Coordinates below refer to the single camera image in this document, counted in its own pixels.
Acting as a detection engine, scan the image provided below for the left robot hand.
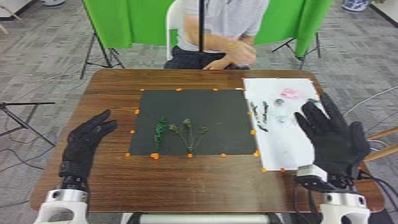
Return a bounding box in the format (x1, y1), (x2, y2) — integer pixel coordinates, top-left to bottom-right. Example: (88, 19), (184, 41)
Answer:
(58, 109), (120, 180)

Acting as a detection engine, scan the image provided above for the black cable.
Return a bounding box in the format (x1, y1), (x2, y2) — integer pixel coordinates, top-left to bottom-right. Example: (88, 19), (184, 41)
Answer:
(354, 169), (398, 224)

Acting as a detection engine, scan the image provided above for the pale grey bar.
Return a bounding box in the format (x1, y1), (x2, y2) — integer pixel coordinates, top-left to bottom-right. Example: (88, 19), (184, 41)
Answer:
(127, 213), (287, 224)

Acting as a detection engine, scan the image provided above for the leafy green sprig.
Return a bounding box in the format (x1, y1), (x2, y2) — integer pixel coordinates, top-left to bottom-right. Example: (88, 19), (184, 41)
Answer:
(153, 116), (171, 150)

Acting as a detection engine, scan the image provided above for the wooden chair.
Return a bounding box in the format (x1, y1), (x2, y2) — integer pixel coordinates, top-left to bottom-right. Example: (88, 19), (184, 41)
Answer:
(361, 126), (398, 164)

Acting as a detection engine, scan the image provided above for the branched green sprig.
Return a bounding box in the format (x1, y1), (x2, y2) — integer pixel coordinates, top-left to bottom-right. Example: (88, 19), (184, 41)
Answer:
(168, 118), (212, 153)

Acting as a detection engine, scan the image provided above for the black upright pole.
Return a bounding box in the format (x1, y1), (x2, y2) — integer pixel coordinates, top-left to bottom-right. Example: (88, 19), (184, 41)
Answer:
(198, 0), (209, 53)

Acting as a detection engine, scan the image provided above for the person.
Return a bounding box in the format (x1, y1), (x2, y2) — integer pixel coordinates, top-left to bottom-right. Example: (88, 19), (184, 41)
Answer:
(162, 0), (273, 71)

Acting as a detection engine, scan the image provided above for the dark green sprig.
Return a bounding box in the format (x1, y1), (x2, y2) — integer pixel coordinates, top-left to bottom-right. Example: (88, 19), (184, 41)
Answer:
(258, 100), (273, 133)
(249, 101), (262, 125)

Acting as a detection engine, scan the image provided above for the dark mat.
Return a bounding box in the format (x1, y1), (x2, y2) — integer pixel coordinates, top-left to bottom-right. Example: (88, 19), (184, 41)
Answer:
(129, 89), (262, 157)

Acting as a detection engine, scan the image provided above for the black cloth stand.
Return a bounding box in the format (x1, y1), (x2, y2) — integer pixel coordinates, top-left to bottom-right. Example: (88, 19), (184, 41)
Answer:
(79, 31), (129, 80)
(271, 31), (326, 71)

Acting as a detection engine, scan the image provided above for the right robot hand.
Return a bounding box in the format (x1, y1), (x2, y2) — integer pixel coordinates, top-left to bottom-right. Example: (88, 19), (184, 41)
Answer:
(294, 92), (374, 180)

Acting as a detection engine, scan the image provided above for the white sheet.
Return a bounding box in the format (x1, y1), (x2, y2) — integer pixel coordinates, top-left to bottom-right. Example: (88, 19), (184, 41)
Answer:
(242, 77), (326, 173)

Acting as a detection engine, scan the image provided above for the black tripod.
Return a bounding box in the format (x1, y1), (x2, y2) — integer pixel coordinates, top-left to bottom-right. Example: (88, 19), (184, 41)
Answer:
(0, 101), (59, 148)

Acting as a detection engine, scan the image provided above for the blue and white vase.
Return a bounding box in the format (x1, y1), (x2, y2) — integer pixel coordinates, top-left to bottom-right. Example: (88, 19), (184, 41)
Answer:
(342, 0), (374, 13)

